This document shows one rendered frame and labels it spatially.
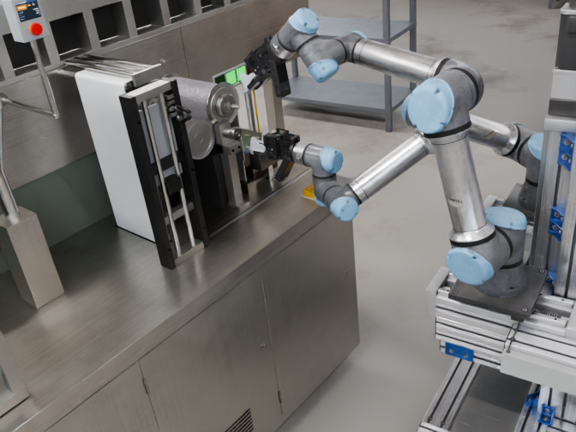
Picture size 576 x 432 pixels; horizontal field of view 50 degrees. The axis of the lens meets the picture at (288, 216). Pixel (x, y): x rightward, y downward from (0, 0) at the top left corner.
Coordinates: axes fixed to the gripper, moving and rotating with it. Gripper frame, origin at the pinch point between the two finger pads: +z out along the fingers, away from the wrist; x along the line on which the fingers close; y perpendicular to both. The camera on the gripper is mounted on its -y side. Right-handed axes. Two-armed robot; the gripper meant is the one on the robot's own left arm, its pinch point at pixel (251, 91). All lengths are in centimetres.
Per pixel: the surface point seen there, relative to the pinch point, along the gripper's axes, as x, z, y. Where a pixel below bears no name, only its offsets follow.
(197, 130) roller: 14.2, 15.9, 0.2
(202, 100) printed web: 7.7, 13.1, 7.4
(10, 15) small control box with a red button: 61, -12, 38
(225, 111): 3.8, 11.6, 0.9
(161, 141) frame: 36.1, 3.5, -1.0
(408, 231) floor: -131, 100, -87
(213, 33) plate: -29, 30, 34
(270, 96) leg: -75, 71, 12
